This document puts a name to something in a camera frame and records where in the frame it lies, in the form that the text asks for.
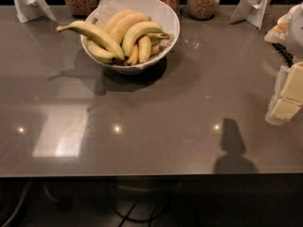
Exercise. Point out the white sign stand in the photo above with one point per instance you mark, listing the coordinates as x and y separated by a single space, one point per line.
28 10
252 11

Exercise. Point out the yellow banana back left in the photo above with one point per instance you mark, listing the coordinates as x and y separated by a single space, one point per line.
116 18

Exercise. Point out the small yellow banana left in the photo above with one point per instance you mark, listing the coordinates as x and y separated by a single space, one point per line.
132 60

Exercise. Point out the glass jar of grains right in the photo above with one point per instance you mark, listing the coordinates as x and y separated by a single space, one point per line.
202 9

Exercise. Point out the long yellow banana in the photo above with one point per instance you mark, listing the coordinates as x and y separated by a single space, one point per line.
96 34

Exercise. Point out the black rubber mat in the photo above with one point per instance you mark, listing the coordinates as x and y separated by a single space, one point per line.
284 54

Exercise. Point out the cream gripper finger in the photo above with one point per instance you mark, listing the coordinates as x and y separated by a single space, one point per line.
281 111

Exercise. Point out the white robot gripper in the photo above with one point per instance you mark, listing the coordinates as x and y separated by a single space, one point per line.
296 37

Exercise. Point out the yellow banana lower left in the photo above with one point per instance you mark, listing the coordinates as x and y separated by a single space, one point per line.
98 53

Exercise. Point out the yellow banana middle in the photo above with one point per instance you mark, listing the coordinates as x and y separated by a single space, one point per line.
121 27

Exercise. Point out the white sign stand left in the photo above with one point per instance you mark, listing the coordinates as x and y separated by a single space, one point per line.
28 10

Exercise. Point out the small yellow banana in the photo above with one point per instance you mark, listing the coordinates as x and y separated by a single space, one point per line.
132 60
145 47

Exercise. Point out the white paper napkin in bowl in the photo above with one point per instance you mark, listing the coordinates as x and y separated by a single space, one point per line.
105 10

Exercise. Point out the yellow banana curved right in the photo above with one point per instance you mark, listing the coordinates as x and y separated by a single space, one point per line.
138 30

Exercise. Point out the white ceramic bowl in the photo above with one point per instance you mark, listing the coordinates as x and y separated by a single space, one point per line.
160 13

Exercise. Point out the white sign stand right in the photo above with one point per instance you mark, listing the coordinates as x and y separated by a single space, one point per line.
252 11

